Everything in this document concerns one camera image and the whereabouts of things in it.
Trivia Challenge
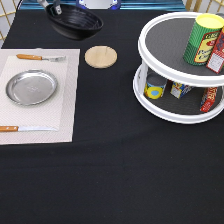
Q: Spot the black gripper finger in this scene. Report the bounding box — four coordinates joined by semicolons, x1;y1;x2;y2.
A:
53;0;62;15

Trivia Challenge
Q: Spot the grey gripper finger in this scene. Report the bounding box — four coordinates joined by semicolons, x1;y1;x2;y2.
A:
37;0;49;9

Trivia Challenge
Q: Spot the black ribbed bowl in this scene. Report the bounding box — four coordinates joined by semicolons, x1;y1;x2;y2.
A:
46;4;104;40

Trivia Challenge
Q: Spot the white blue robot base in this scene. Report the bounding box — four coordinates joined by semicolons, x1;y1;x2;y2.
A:
76;0;121;10

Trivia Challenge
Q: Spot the round silver metal plate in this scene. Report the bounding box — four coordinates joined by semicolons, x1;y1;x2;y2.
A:
5;69;58;106

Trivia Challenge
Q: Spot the white two-tier lazy Susan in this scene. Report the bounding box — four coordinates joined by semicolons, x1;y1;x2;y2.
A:
133;12;224;124

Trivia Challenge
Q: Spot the round wooden coaster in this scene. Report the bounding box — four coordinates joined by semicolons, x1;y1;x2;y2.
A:
85;46;117;69

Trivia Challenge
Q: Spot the beige woven placemat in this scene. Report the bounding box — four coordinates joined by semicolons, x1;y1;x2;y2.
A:
0;49;80;145

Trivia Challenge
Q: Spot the yellow blue can lower shelf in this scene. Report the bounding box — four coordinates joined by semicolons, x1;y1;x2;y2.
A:
144;72;167;99

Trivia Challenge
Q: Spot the blue yellow box lower shelf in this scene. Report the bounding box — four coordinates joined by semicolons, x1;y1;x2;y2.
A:
170;82;192;99

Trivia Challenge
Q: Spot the green yellow parmesan canister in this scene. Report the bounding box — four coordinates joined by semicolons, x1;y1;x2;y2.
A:
183;13;224;66

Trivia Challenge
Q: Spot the red raisins box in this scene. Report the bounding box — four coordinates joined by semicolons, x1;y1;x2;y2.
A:
206;28;224;73

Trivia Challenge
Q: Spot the red box lower shelf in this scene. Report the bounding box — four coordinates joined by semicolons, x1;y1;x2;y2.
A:
200;87;217;112

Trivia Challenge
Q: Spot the wooden handled fork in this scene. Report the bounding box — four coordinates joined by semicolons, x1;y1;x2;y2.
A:
16;54;66;62

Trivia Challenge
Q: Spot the wooden handled knife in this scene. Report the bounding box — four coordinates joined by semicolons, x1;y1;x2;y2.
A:
0;126;57;132

